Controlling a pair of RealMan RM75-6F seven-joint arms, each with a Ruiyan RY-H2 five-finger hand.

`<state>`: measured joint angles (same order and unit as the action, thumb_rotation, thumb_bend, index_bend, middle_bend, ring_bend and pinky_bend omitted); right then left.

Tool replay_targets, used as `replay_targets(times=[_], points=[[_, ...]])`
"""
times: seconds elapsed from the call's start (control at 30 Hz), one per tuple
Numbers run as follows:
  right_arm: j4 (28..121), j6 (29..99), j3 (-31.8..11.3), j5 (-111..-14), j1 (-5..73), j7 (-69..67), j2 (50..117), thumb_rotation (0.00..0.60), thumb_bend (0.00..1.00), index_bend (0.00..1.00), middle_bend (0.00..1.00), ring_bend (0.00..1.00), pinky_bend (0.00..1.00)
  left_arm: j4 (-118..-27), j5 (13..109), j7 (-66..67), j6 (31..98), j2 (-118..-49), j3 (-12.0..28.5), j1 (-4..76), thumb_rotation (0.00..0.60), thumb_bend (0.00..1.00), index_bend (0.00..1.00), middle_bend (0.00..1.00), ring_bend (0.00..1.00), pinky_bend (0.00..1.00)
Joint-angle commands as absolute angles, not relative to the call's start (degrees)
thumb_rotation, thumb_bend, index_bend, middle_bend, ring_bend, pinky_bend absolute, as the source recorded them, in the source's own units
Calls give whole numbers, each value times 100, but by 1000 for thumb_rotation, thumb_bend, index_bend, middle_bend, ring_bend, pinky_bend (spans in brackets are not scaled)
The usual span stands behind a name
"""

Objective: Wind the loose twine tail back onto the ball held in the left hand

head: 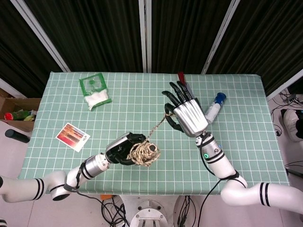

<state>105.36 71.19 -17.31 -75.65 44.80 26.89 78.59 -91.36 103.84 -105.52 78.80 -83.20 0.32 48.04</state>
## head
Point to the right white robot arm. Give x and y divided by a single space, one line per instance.
217 163

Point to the black cylinder roller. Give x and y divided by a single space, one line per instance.
16 136

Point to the brown cardboard box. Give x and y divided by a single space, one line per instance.
21 102

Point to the dark red folded fan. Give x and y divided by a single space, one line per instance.
181 76

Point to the red picture card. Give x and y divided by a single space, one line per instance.
69 136

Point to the small orange object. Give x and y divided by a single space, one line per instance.
105 197

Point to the white bottle blue cap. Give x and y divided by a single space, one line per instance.
219 100

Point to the white rounded machine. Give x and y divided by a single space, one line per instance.
291 123

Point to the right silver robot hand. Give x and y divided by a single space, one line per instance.
190 116

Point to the red round can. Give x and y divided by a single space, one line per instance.
9 116

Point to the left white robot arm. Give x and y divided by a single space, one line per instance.
92 168

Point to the green checkered tablecloth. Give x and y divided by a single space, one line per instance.
151 179

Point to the green snack packet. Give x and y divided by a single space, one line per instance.
22 115

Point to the dark pleated curtain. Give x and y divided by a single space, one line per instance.
94 35
265 40
187 35
21 52

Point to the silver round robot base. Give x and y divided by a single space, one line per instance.
149 216

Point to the white frame post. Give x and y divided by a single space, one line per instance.
284 86
145 35
220 37
40 33
9 88

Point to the green plastic bag white contents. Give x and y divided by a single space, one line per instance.
97 97

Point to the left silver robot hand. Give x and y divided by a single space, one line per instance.
118 145

